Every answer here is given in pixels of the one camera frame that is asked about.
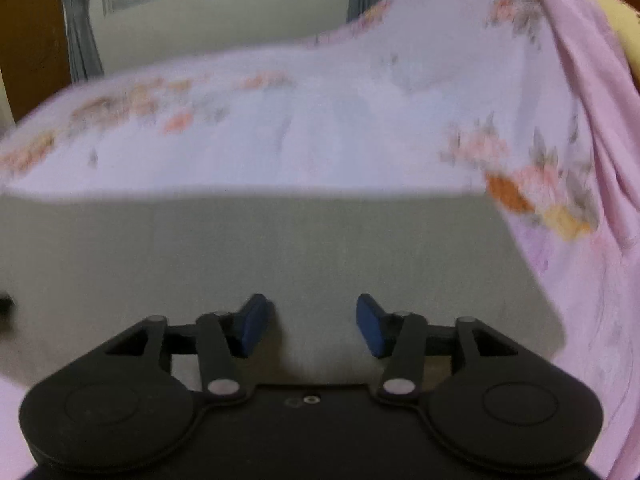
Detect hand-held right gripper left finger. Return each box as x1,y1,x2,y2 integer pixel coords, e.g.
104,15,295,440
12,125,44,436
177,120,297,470
104,293,274,406

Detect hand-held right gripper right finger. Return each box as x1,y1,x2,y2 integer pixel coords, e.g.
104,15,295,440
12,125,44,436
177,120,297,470
355,293,521,406

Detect grey pants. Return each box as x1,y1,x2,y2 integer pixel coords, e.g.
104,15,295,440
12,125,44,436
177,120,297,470
0,187,567,397

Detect pink floral bed sheet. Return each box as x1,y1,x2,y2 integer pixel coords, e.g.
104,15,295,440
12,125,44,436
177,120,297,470
0,0,640,480

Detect wooden door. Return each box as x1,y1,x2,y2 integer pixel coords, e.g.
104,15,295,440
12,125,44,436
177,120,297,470
0,0,71,122

